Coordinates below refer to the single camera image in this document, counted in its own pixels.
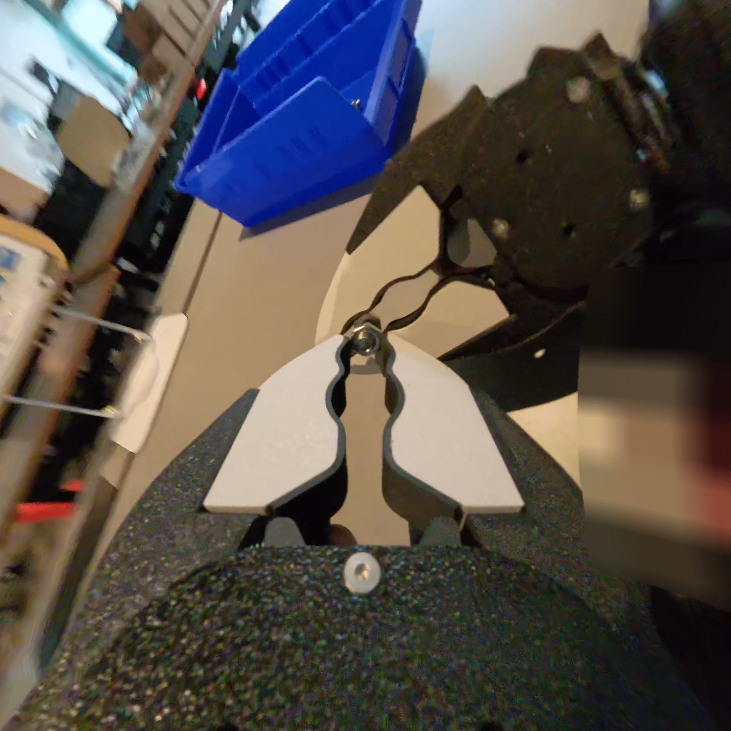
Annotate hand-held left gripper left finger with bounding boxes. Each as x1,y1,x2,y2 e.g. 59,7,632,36
204,335,347,512

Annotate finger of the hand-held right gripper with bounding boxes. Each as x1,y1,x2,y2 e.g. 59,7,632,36
389,278,510,357
314,183,452,341

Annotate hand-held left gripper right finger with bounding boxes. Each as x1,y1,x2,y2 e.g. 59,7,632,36
383,337,526,515

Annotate blue plastic storage bin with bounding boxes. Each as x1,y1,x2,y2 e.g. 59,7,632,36
177,0,426,227

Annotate silver metal bolt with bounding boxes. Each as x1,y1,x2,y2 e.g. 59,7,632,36
349,327,387,359

